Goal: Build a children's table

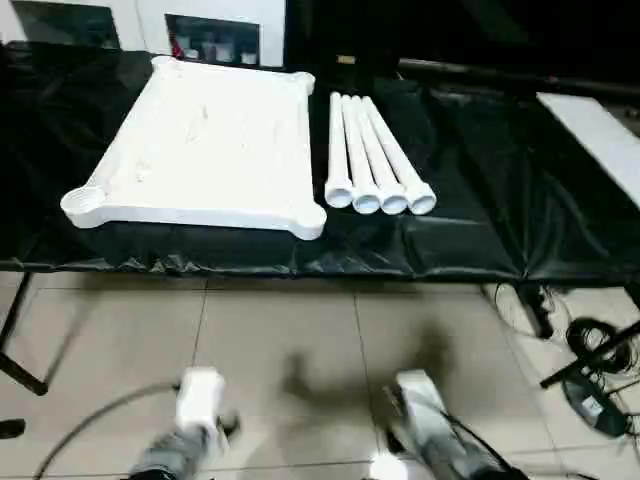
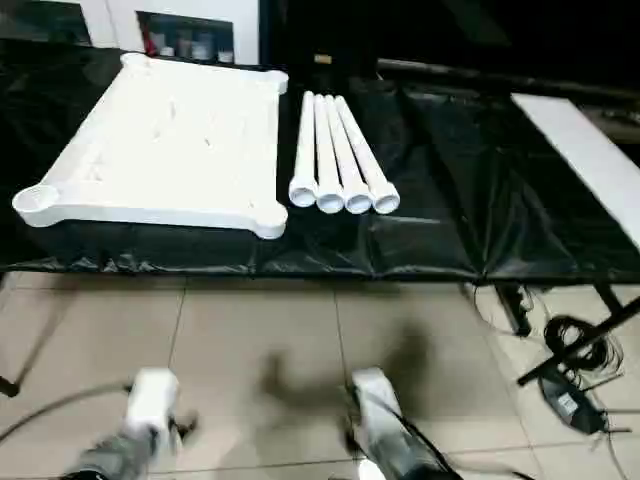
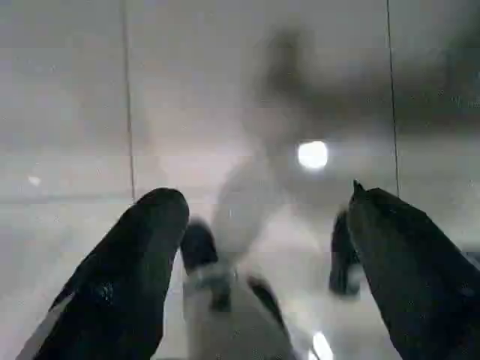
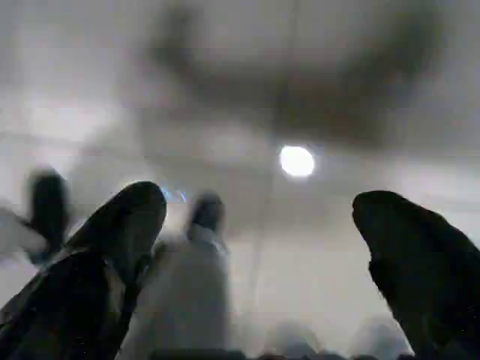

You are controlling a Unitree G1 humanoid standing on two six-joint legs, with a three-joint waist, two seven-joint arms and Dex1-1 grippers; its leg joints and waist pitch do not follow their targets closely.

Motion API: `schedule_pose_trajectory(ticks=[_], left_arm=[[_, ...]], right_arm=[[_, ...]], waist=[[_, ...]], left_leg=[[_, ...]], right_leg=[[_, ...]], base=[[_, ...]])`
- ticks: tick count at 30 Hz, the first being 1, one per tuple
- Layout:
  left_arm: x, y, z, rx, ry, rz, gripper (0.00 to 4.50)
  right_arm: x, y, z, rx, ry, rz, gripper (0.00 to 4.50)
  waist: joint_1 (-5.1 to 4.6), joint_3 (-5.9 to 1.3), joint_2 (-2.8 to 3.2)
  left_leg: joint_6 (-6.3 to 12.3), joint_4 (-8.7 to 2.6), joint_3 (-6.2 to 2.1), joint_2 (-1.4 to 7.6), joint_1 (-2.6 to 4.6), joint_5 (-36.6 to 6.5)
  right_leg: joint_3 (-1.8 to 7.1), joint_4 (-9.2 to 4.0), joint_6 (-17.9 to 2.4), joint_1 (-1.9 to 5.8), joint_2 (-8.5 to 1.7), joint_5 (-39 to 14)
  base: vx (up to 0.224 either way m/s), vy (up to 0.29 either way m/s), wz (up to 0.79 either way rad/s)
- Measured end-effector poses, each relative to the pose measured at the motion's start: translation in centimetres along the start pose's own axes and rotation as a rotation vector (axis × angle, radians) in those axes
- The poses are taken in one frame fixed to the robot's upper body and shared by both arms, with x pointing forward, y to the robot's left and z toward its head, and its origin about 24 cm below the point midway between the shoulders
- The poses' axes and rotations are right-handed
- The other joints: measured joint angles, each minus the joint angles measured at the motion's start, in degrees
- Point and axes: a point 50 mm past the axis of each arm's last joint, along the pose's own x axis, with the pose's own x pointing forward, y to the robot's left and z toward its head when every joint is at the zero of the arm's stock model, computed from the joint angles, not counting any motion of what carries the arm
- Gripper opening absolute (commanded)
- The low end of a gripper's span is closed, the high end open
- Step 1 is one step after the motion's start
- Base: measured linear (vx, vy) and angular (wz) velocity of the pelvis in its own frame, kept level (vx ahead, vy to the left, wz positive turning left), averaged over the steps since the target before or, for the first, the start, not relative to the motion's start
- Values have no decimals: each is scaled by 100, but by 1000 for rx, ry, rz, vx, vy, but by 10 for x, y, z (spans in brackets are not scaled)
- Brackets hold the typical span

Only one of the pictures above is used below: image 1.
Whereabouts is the black metal frame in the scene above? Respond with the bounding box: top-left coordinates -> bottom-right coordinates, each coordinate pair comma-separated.
398,57 -> 640,99

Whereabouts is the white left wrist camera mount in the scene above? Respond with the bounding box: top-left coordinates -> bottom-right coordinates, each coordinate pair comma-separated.
175,366 -> 227,434

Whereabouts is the white cabinet with glass doors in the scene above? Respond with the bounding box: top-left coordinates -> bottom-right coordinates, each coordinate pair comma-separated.
0,0 -> 287,69

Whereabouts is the white plastic table top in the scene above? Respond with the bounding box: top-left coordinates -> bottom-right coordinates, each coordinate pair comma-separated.
59,55 -> 327,242

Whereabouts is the white flat panel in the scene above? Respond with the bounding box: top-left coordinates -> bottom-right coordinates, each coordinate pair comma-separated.
535,91 -> 640,209

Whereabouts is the black power adapter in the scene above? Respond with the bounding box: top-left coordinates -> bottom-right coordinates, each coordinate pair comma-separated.
561,372 -> 629,442

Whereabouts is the black plastic mat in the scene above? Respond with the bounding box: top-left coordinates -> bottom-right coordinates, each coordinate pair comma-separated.
0,39 -> 640,282

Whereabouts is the black metal table leg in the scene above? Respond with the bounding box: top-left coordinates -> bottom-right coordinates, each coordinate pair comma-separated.
0,272 -> 50,397

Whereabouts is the white plastic table leg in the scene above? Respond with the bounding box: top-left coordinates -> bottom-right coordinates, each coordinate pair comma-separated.
341,93 -> 384,216
323,91 -> 354,209
360,95 -> 439,216
351,94 -> 413,217

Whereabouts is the black coiled cable bundle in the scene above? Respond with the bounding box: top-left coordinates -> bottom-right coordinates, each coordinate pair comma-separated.
566,316 -> 640,377

